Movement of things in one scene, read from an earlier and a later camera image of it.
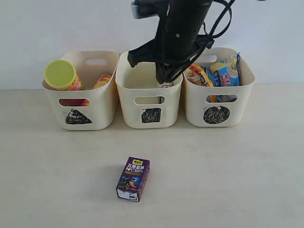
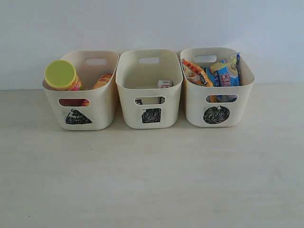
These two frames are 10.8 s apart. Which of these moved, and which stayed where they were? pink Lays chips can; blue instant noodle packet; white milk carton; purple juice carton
Moved: purple juice carton
Stayed: blue instant noodle packet; white milk carton; pink Lays chips can
